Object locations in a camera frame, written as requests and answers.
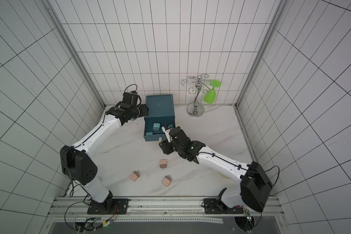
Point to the chrome glass holder stand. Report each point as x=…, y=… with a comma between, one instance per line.
x=195, y=109

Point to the pink plug left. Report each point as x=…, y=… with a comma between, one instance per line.
x=135, y=176

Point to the green plastic wine glass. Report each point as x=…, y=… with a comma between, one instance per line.
x=210, y=95

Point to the pink plug top centre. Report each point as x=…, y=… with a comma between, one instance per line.
x=163, y=164

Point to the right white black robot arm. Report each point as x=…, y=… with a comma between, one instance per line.
x=254, y=186

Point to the teal drawer cabinet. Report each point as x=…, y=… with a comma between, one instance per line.
x=161, y=109

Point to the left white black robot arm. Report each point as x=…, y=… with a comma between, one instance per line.
x=77, y=160

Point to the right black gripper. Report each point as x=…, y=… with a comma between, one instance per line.
x=173, y=133

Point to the pink plug bottom centre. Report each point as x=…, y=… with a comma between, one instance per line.
x=167, y=180

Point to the aluminium mounting rail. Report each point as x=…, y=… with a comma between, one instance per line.
x=78, y=210

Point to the pink plug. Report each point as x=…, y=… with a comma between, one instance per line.
x=135, y=176
x=167, y=180
x=163, y=164

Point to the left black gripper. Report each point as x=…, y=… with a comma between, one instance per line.
x=145, y=110

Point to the teal drawer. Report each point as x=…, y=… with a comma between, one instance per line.
x=157, y=136

